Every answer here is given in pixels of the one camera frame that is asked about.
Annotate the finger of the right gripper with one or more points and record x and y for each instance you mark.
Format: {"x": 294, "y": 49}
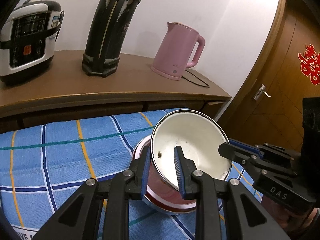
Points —
{"x": 247, "y": 147}
{"x": 248, "y": 160}

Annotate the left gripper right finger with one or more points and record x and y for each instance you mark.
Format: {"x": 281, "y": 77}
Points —
{"x": 245, "y": 218}

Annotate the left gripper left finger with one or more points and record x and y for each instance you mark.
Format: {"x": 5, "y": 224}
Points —
{"x": 79, "y": 216}

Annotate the white enamel bowl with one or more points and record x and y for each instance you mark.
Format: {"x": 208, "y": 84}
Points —
{"x": 199, "y": 137}

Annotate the stainless steel bowl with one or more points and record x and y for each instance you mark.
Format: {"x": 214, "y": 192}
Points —
{"x": 163, "y": 197}

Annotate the pink plastic bowl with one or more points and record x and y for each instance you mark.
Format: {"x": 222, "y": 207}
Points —
{"x": 146, "y": 142}

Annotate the person's right hand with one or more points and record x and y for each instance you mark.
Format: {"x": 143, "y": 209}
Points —
{"x": 287, "y": 220}

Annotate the blue plaid tablecloth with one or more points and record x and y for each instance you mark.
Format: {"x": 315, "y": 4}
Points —
{"x": 42, "y": 166}

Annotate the red double happiness sticker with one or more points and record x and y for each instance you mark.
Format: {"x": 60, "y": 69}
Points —
{"x": 309, "y": 64}

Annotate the pink electric kettle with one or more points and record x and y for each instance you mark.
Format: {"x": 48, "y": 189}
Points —
{"x": 180, "y": 49}

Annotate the brown wooden cabinet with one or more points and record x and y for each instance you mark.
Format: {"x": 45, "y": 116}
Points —
{"x": 64, "y": 92}

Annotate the black thermos flask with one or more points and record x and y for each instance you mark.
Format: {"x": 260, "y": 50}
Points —
{"x": 106, "y": 36}

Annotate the silver black rice cooker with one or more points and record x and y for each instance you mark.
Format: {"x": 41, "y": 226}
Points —
{"x": 28, "y": 40}

